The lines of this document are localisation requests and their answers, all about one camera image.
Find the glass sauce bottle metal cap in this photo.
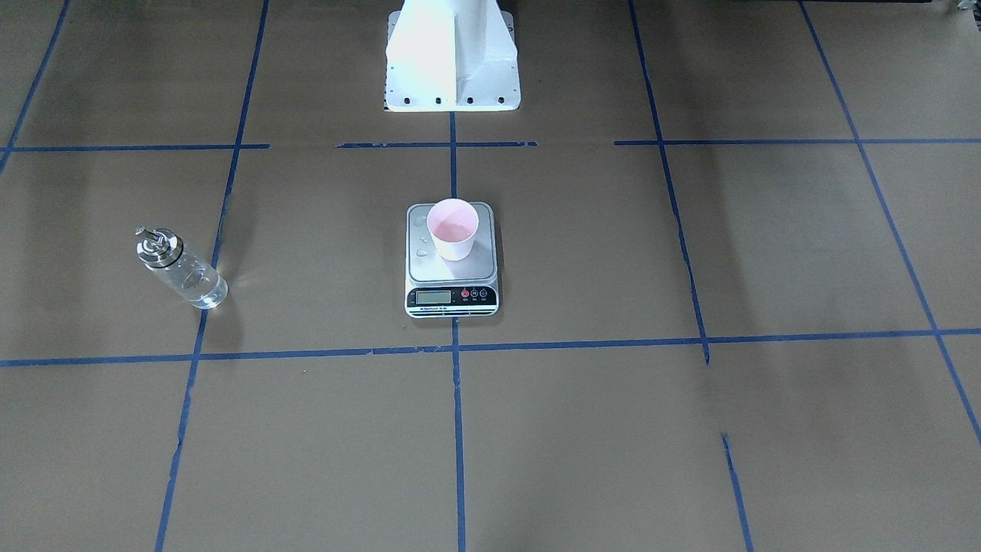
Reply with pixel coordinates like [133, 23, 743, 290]
[134, 226, 230, 310]

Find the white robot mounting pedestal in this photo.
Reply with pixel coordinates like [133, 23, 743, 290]
[383, 1, 522, 113]

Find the silver digital kitchen scale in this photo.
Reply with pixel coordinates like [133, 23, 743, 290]
[404, 199, 500, 319]

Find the pink paper cup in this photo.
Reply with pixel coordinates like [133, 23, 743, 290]
[426, 199, 480, 261]

